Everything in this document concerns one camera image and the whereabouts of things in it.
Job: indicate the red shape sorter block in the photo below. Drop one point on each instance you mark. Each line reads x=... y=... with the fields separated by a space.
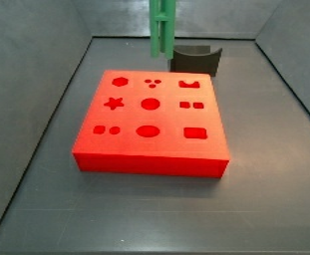
x=152 y=123

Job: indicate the dark curved holder block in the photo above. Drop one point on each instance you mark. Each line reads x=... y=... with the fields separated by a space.
x=195 y=59

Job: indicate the green three prong peg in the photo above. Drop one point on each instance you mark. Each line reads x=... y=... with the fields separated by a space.
x=161 y=18

